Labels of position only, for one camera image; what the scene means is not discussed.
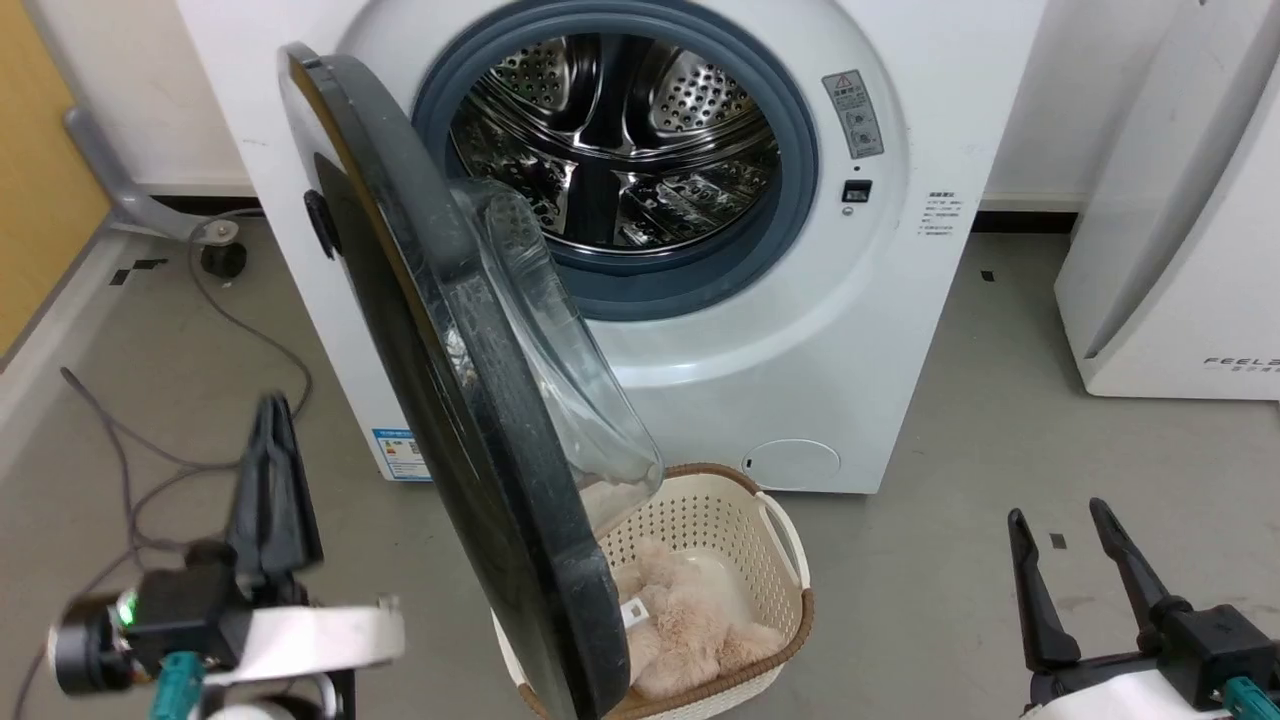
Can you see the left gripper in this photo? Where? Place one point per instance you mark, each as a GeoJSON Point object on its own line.
{"type": "Point", "coordinates": [190, 615]}

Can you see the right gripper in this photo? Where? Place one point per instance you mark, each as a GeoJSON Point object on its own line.
{"type": "Point", "coordinates": [1215, 645]}

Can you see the dark grey round washer door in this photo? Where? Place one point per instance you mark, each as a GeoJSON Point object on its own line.
{"type": "Point", "coordinates": [470, 440]}

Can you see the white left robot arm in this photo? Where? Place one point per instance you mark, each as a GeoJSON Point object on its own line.
{"type": "Point", "coordinates": [265, 708]}

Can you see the white front-load washing machine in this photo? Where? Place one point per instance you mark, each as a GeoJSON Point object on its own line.
{"type": "Point", "coordinates": [850, 330]}

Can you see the black door lock latch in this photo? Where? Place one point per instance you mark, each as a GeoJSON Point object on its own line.
{"type": "Point", "coordinates": [856, 190]}

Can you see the black round foot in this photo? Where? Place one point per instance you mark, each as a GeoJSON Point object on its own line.
{"type": "Point", "coordinates": [223, 260]}

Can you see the white appliance with grey lettering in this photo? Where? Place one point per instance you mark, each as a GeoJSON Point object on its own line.
{"type": "Point", "coordinates": [1180, 300]}

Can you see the round white filter cover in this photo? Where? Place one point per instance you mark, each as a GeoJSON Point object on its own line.
{"type": "Point", "coordinates": [793, 464]}

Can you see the cream plastic laundry basket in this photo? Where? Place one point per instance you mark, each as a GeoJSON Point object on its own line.
{"type": "Point", "coordinates": [720, 520]}

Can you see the beige plush toy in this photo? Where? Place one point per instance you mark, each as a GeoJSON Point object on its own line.
{"type": "Point", "coordinates": [690, 640]}

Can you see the yellow wooden panel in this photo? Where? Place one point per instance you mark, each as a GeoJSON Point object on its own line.
{"type": "Point", "coordinates": [40, 170]}

